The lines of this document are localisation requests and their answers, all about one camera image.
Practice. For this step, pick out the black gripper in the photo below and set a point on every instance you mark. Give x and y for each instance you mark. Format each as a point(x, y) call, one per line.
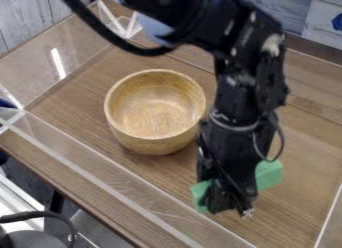
point(233, 145)

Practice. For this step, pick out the green rectangular block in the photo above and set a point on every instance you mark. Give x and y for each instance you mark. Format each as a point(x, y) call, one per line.
point(269, 174)

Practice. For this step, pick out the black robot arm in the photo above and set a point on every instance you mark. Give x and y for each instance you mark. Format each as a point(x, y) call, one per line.
point(245, 39)

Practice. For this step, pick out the brown wooden bowl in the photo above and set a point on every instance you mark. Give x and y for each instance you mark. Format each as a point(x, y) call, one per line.
point(154, 108)

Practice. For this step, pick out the black table leg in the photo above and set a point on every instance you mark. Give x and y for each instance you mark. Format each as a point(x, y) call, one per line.
point(57, 202)

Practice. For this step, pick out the clear acrylic corner bracket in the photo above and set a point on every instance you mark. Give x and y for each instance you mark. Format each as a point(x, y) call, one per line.
point(126, 27)

